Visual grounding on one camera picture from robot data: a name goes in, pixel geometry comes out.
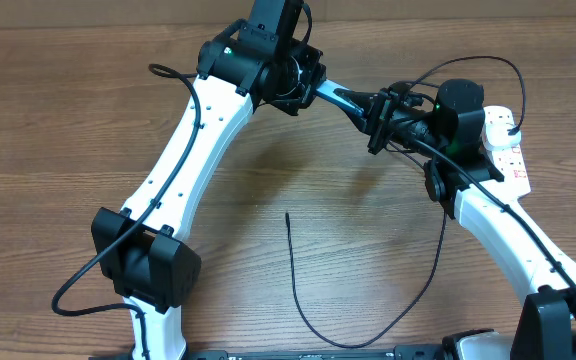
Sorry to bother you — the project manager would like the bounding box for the smartphone with blue screen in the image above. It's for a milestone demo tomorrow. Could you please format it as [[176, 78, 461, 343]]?
[[316, 79, 363, 116]]

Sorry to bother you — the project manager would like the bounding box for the white power strip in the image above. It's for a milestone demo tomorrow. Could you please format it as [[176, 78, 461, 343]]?
[[483, 106, 531, 198]]

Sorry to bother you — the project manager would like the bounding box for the black charging cable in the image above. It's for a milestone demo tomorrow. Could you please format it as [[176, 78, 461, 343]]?
[[284, 55, 527, 350]]

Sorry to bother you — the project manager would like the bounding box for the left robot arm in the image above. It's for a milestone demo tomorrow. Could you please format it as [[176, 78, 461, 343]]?
[[91, 1, 325, 359]]

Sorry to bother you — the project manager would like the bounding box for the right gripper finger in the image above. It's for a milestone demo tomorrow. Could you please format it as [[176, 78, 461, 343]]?
[[345, 108, 370, 135], [336, 89, 377, 113]]

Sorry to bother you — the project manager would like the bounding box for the white charger plug adapter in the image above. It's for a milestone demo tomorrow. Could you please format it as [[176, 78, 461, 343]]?
[[482, 123, 522, 151]]

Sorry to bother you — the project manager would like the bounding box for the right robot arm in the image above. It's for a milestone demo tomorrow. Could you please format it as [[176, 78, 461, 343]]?
[[317, 79, 576, 359]]

